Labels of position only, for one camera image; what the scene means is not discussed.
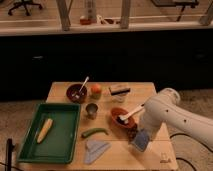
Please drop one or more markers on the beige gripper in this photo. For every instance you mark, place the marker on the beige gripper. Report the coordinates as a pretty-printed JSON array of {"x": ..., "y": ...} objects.
[{"x": 151, "y": 132}]

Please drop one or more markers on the blue sponge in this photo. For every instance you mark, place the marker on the blue sponge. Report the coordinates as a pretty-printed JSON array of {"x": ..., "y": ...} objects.
[{"x": 141, "y": 140}]

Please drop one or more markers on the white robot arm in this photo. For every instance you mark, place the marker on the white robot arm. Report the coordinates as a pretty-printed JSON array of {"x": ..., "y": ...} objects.
[{"x": 163, "y": 107}]

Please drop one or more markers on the clear plastic cup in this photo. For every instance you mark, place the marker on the clear plastic cup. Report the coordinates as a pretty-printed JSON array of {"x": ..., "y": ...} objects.
[{"x": 120, "y": 98}]

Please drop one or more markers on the orange fruit on cup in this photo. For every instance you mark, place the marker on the orange fruit on cup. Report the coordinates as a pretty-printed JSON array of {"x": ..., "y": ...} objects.
[{"x": 96, "y": 91}]

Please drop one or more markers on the brown grape bunch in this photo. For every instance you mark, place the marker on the brown grape bunch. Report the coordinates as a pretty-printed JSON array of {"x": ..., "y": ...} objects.
[{"x": 131, "y": 133}]

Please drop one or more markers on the orange bowl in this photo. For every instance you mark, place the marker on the orange bowl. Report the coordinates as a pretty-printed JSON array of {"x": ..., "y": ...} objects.
[{"x": 116, "y": 112}]

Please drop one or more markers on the grey folded cloth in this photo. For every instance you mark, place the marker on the grey folded cloth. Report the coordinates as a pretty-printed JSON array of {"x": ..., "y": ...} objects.
[{"x": 95, "y": 149}]

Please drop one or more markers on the green cucumber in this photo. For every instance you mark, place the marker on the green cucumber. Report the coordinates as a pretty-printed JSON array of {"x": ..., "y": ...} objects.
[{"x": 92, "y": 131}]

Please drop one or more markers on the white spoon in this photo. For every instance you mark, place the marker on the white spoon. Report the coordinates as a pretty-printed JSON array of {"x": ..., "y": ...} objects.
[{"x": 77, "y": 93}]

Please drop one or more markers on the dark red bowl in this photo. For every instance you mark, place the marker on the dark red bowl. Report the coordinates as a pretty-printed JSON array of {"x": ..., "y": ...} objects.
[{"x": 72, "y": 89}]

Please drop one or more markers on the green plastic tray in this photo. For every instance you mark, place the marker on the green plastic tray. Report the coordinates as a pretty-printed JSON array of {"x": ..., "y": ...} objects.
[{"x": 58, "y": 145}]

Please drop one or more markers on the yellow corn cob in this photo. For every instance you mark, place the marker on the yellow corn cob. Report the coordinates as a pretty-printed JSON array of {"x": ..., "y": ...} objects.
[{"x": 47, "y": 125}]

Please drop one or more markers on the red white background object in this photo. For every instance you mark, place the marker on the red white background object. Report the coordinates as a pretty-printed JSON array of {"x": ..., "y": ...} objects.
[{"x": 89, "y": 16}]

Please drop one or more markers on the black office chair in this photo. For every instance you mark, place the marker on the black office chair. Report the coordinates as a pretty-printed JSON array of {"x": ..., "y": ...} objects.
[{"x": 25, "y": 4}]

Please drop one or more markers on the black stand post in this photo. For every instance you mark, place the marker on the black stand post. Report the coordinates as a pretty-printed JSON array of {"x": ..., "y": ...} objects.
[{"x": 9, "y": 151}]

